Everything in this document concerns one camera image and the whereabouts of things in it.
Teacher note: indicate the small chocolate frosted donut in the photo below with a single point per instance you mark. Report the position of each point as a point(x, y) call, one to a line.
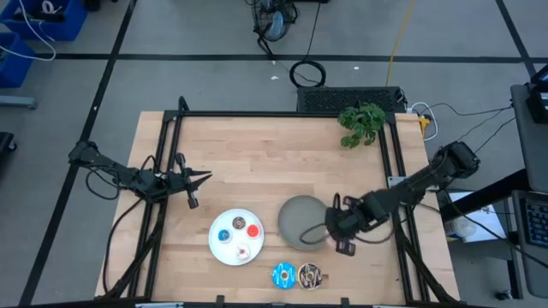
point(234, 223)

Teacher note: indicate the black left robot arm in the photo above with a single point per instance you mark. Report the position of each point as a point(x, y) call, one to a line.
point(111, 169)

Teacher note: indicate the white paper sheet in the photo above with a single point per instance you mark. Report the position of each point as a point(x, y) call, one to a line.
point(488, 222)

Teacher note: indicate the green potted plant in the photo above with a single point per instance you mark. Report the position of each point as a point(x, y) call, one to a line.
point(361, 122)

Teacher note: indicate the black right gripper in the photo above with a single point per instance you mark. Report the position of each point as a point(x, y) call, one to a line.
point(364, 211)

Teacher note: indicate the grey keyboard desk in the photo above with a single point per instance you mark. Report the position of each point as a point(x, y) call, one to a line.
point(520, 256)

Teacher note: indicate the grey round plate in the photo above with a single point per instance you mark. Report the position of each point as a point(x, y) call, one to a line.
point(295, 214)

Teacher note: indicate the yellow power plug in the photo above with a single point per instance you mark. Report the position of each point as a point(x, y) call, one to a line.
point(424, 124)

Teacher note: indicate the black computer monitor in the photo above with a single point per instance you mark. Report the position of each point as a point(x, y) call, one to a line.
point(540, 102)

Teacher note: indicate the small white sprinkled donut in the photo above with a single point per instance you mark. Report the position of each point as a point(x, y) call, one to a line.
point(242, 256)

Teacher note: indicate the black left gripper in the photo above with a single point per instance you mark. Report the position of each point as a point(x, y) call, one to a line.
point(177, 181)

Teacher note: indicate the grey floor bar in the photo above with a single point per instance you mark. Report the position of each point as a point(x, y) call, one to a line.
point(17, 102)

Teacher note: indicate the small red frosted donut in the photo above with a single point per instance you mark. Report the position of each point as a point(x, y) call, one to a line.
point(249, 231)

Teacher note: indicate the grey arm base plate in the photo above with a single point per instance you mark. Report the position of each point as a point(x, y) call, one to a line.
point(394, 181)

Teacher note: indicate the black mesh computer tower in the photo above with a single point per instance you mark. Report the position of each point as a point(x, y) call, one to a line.
point(325, 99)

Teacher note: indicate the black aluminium table frame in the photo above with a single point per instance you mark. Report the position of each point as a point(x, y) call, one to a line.
point(257, 114)

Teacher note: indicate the black keyboard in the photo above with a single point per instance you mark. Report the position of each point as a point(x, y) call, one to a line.
point(538, 222)

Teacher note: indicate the white round plate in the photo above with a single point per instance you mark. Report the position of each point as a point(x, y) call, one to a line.
point(222, 254)

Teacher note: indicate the blue plastic bin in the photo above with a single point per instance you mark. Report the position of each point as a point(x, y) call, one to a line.
point(15, 70)
point(68, 25)

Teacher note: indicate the large blue frosted donut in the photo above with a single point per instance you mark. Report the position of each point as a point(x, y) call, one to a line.
point(276, 276)

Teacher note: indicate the small blue frosted donut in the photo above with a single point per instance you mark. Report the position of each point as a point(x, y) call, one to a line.
point(220, 235)

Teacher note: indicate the black desk crossbar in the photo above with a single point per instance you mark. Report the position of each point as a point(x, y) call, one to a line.
point(492, 196)

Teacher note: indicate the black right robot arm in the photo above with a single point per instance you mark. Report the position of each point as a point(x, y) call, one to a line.
point(428, 177)

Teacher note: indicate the large chocolate frosted donut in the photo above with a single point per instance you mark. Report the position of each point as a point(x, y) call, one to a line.
point(309, 267)

